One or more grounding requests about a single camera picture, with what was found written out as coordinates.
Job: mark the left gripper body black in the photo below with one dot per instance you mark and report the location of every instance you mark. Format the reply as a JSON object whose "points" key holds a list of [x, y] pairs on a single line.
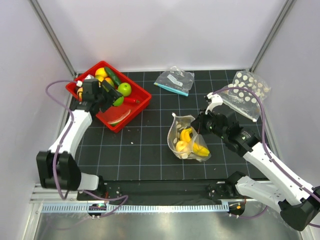
{"points": [[100, 98]]}

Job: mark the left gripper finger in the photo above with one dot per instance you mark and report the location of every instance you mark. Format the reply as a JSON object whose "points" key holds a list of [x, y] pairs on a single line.
{"points": [[108, 90], [108, 102]]}

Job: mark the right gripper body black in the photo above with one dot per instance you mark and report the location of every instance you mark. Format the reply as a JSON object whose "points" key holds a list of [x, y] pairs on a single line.
{"points": [[206, 125]]}

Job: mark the small striped watermelon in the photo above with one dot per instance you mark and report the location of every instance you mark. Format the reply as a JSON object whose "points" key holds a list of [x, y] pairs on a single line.
{"points": [[118, 102]]}

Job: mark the yellow banana bunch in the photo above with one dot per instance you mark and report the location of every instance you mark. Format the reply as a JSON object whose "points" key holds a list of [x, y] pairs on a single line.
{"points": [[193, 147]]}

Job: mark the polka dot zip bag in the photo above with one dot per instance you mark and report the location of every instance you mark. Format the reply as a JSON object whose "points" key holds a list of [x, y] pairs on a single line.
{"points": [[239, 95], [178, 124]]}

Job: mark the yellow orange round fruit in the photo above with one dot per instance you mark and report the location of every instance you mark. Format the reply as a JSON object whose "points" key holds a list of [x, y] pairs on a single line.
{"points": [[181, 146]]}

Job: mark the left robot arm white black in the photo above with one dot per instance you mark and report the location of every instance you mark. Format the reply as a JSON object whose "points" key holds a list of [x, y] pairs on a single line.
{"points": [[57, 168]]}

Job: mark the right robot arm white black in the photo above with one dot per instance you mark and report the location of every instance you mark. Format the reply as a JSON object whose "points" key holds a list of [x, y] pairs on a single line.
{"points": [[296, 200]]}

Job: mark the blue zipper clear bag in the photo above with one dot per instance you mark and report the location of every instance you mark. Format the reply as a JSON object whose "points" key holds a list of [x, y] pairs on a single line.
{"points": [[176, 80]]}

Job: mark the green red mango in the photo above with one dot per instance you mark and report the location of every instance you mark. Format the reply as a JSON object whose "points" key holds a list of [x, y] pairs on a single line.
{"points": [[110, 81]]}

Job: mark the green cucumber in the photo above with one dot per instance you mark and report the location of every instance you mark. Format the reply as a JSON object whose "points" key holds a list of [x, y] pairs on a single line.
{"points": [[112, 75]]}

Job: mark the red chili pepper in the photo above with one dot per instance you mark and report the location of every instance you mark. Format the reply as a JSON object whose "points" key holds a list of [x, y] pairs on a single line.
{"points": [[131, 100]]}

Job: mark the green apple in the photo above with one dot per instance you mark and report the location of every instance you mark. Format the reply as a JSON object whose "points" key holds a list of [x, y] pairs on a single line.
{"points": [[125, 89]]}

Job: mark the yellow red mango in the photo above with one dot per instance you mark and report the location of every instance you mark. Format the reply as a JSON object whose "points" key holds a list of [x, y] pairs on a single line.
{"points": [[101, 72]]}

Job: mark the orange peach fruit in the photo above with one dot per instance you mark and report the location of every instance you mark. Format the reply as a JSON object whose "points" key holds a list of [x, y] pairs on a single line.
{"points": [[79, 94]]}

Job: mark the red plastic tray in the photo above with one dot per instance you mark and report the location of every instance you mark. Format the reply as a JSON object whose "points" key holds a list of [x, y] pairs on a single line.
{"points": [[114, 112]]}

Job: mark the watermelon slice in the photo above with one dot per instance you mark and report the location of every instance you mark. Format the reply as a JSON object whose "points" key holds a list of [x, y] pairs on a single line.
{"points": [[116, 121]]}

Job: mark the black grid mat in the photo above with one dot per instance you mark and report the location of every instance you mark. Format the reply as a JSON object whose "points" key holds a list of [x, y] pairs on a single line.
{"points": [[140, 150]]}

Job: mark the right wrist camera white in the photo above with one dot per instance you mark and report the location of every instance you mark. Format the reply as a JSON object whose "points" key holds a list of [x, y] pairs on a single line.
{"points": [[213, 101]]}

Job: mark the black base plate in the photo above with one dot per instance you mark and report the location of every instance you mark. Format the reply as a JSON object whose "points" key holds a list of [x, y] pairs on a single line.
{"points": [[170, 192]]}

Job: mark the slotted cable duct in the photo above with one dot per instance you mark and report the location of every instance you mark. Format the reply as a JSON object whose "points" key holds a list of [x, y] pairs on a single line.
{"points": [[98, 208]]}

